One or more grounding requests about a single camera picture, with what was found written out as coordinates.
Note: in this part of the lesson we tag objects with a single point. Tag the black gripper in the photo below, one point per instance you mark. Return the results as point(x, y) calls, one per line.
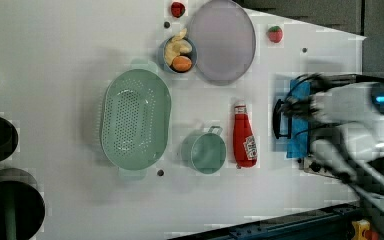
point(299, 108)

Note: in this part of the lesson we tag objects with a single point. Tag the black silver toaster oven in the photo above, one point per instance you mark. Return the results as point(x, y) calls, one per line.
point(301, 87)

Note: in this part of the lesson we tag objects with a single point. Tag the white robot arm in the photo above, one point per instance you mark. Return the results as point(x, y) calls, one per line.
point(348, 135)

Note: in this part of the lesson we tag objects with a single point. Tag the red ketchup bottle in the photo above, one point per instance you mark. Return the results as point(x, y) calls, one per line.
point(244, 144)

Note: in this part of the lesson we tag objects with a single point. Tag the red toy strawberry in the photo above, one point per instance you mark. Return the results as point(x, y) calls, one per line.
point(275, 34)

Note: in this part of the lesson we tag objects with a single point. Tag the lilac round plate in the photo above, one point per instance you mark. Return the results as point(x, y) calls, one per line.
point(225, 40)

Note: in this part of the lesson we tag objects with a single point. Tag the green metal mug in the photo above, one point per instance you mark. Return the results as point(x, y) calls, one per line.
point(204, 151)

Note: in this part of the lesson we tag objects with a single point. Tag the small blue bowl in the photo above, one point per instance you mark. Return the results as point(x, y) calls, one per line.
point(193, 56)

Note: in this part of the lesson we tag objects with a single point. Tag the orange toy fruit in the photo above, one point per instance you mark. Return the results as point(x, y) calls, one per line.
point(181, 64)

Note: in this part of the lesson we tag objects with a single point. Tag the beige toy pastry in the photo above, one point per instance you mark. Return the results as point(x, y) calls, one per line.
point(177, 46)

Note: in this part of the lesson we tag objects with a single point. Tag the yellow red toy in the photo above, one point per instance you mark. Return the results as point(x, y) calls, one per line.
point(363, 231)

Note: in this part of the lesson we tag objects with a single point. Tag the green perforated colander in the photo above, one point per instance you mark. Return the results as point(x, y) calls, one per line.
point(135, 120)

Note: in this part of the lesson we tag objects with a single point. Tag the blue metal frame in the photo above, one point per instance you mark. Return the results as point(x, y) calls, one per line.
point(329, 223)

